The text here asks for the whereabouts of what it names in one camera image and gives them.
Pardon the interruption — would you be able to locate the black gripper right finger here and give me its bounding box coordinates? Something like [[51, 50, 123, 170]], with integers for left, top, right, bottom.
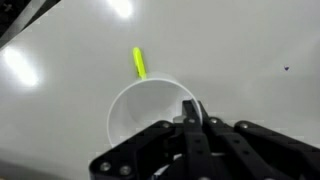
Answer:
[[200, 105, 320, 180]]

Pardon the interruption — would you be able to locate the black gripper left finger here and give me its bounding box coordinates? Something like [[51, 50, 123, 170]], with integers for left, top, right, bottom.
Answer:
[[89, 100, 214, 180]]

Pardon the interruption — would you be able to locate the white cup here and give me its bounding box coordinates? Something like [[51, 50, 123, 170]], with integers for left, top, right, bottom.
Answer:
[[106, 73, 203, 147]]

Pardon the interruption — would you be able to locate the yellow-green marker pen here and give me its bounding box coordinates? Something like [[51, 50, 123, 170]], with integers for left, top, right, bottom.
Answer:
[[132, 47, 146, 79]]

